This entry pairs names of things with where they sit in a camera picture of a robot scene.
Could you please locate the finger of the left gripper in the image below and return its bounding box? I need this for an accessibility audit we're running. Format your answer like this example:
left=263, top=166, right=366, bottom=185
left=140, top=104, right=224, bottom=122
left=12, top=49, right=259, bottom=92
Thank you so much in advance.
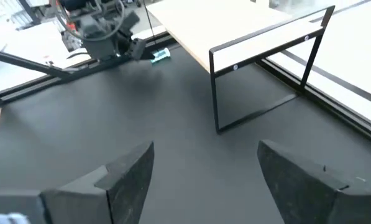
left=131, top=39, right=157, bottom=61

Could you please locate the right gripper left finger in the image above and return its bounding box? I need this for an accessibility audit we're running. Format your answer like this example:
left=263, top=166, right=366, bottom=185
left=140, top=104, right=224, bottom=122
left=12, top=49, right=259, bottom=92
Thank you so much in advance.
left=40, top=141, right=155, bottom=224

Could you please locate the black aluminium table frame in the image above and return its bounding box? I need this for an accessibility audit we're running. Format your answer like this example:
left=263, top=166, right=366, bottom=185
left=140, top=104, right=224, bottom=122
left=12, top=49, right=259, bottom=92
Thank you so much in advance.
left=0, top=30, right=371, bottom=149

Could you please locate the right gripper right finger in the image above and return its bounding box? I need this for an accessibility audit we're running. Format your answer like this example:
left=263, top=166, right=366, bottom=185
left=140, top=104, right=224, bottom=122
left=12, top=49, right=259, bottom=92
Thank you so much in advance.
left=257, top=139, right=371, bottom=224

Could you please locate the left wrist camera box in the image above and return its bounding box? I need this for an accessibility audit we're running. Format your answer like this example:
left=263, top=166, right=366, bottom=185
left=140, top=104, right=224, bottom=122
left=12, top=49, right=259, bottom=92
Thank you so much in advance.
left=118, top=11, right=142, bottom=34

